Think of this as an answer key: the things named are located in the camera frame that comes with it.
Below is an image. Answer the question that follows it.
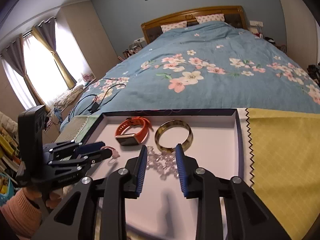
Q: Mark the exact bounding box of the pink hair tie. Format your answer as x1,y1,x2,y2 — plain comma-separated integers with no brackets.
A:
101,145,121,165

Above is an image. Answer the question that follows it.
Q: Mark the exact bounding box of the orange smart watch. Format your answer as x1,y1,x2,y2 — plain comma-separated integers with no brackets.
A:
115,116,152,146

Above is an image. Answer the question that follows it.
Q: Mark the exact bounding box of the tortoiseshell bangle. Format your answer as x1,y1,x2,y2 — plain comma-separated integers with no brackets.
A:
154,120,194,153

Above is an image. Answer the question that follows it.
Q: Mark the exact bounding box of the left forearm pink sleeve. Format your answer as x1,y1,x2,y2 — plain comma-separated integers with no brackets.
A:
1,188,42,239

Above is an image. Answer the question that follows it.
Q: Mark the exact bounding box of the left hand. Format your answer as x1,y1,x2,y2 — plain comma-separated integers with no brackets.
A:
22,185,73,209

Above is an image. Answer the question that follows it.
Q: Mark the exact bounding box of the folded bedding on sill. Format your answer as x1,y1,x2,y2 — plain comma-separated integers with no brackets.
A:
53,85,84,109

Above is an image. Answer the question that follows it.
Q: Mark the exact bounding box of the dark blue tray box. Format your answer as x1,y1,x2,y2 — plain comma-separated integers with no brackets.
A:
83,108,253,239

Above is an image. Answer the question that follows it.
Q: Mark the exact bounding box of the patterned green yellow blanket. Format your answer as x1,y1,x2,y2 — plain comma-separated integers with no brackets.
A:
55,107,320,240

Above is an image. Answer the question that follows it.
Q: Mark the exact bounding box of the left grey yellow curtain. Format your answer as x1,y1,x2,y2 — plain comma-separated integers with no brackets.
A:
1,34,50,113

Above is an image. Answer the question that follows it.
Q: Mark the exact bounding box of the grey yellow curtain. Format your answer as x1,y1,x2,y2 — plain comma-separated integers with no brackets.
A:
31,17,76,89
1,34,50,113

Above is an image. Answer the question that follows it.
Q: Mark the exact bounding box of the right grey yellow curtain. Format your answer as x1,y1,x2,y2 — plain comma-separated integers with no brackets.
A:
31,17,76,89

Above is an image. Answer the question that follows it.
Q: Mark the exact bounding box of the left nightstand with items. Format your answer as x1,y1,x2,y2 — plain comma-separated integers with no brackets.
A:
117,37,146,61

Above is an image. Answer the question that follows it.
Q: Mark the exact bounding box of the nightstand with items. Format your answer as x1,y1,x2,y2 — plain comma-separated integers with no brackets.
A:
117,37,146,61
249,19,288,54

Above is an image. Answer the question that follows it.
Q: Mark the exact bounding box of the blue floral duvet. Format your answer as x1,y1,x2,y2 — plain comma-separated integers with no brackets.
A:
62,21,319,127

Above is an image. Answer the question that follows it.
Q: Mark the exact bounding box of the pile of dark clothes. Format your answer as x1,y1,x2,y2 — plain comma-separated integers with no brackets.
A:
307,64,320,84

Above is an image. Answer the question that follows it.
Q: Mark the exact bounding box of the left floral pillow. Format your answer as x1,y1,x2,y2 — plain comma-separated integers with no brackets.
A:
161,21,188,33

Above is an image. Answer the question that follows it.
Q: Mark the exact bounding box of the floral pillow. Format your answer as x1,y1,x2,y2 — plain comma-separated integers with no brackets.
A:
195,14,225,24
161,21,188,33

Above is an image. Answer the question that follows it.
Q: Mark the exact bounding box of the right nightstand with items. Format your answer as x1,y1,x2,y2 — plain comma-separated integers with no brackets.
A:
249,19,288,54

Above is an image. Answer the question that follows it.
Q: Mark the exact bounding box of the beige wardrobe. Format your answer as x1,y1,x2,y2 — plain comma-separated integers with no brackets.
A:
280,0,319,70

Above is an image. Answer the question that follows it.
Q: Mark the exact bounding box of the right floral pillow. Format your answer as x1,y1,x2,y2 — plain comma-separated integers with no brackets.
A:
195,14,225,24

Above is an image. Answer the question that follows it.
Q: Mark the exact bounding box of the wooden headboard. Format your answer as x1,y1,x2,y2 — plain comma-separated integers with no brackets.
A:
141,5,248,44

